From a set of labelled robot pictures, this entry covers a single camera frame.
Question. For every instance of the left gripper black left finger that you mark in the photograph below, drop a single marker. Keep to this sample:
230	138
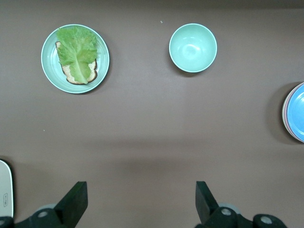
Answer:
66	209

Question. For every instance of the blue plate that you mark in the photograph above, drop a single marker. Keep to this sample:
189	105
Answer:
298	111

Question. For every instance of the green bowl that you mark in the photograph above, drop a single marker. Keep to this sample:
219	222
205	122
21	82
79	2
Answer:
192	47

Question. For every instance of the green plate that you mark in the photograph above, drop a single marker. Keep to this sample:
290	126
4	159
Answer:
103	59

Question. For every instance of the green lettuce leaf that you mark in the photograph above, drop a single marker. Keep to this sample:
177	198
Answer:
76	52

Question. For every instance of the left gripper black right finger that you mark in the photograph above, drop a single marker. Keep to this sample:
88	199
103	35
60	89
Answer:
209	209

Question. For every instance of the beige plate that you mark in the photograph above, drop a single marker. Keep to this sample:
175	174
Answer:
283	114

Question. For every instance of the beige rounded board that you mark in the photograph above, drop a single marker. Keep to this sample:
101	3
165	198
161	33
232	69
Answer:
6	185

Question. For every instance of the toasted bread slice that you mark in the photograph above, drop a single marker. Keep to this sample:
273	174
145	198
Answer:
67	73

